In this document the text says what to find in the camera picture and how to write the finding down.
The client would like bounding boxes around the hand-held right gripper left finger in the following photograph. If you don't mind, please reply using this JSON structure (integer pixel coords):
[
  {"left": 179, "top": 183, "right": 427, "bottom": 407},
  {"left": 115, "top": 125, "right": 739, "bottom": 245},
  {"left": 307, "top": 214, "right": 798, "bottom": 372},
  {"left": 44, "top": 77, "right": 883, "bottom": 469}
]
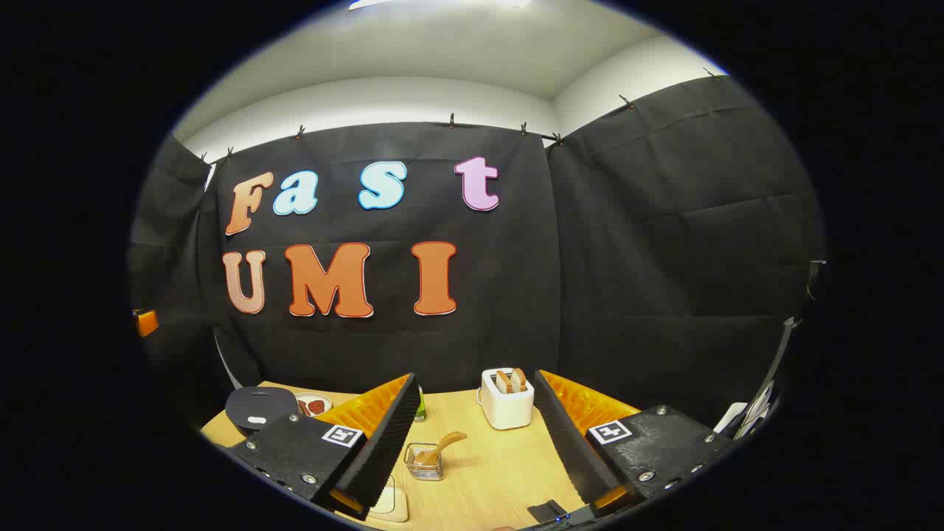
[{"left": 227, "top": 372, "right": 423, "bottom": 521}]

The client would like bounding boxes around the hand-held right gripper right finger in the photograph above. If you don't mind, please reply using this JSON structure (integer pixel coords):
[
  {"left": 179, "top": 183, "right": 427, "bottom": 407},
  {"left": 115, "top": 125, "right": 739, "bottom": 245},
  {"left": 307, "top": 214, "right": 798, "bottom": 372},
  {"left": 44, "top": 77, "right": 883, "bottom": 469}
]
[{"left": 532, "top": 370, "right": 738, "bottom": 517}]

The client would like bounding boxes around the black lidded rice cooker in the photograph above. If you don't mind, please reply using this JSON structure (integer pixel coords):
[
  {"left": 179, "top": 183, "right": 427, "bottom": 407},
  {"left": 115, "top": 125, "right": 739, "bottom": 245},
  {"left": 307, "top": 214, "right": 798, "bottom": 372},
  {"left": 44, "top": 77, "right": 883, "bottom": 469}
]
[{"left": 225, "top": 386, "right": 299, "bottom": 436}]

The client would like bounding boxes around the white square pad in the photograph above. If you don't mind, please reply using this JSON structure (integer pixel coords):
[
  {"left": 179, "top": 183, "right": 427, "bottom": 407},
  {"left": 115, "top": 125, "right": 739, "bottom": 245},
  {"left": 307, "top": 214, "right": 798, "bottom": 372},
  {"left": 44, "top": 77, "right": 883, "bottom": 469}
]
[{"left": 367, "top": 476, "right": 410, "bottom": 523}]

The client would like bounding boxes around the white toaster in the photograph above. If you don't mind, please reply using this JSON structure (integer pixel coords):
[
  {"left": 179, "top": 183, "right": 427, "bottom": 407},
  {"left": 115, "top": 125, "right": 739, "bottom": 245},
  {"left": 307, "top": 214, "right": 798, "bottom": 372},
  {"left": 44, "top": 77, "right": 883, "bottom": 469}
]
[{"left": 478, "top": 367, "right": 535, "bottom": 431}]

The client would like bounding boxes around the black backdrop cloth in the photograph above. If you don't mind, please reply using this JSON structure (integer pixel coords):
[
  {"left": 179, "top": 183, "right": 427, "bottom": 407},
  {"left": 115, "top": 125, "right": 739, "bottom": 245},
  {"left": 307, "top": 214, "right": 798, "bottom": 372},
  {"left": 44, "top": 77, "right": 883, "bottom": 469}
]
[{"left": 127, "top": 74, "right": 827, "bottom": 436}]

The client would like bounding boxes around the white paper sheet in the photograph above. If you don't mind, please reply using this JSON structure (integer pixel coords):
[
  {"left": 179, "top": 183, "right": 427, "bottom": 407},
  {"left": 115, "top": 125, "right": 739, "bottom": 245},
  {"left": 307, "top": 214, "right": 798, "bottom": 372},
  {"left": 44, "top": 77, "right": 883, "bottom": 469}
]
[{"left": 714, "top": 383, "right": 775, "bottom": 440}]

